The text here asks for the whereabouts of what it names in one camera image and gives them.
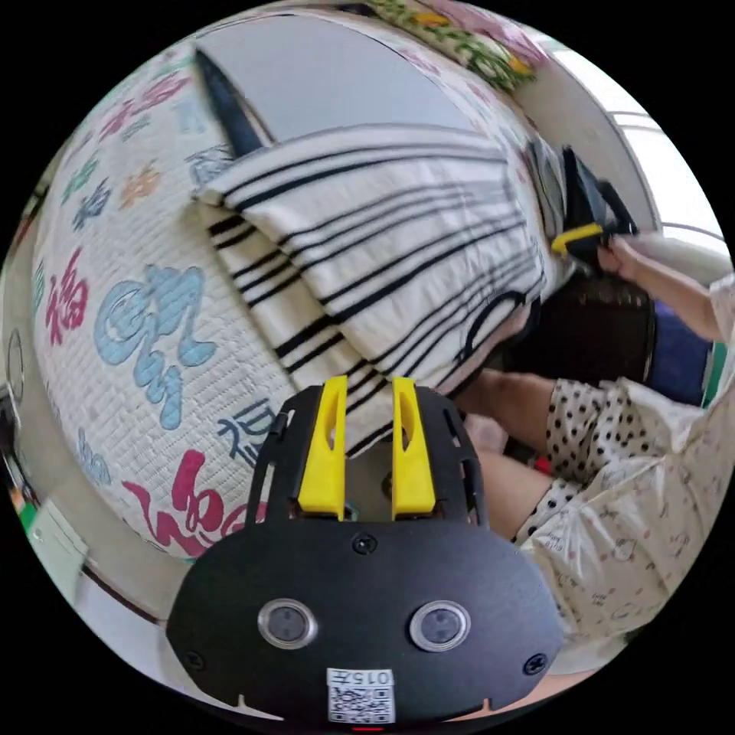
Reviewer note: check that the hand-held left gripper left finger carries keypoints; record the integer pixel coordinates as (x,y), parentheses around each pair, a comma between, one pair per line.
(321,459)

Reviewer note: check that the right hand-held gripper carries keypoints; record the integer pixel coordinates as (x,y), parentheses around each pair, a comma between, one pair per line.
(597,195)

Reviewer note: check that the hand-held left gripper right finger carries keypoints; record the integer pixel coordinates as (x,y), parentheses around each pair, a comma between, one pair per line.
(413,465)

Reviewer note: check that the black and white striped shirt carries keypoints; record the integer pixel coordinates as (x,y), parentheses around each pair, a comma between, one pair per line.
(396,229)

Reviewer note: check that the person's right forearm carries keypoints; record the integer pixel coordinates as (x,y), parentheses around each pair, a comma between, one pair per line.
(677,293)

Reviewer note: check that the person's right hand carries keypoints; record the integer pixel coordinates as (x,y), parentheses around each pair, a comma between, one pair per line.
(621,258)

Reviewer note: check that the person's left hand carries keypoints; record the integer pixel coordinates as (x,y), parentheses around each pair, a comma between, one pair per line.
(534,697)

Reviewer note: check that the black basket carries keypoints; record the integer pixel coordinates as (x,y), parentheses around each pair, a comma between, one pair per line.
(580,327)

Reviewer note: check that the window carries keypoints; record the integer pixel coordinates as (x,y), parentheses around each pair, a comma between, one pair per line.
(660,172)

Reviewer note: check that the person's body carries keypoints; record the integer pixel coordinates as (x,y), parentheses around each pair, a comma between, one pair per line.
(620,488)

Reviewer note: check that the floral pillow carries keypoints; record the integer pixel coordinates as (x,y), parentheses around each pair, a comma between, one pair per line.
(476,40)

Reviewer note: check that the grey and navy garment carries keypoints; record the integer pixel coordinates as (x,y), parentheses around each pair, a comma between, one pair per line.
(344,80)

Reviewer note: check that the bed with printed quilt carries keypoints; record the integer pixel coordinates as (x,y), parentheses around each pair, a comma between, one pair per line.
(143,241)

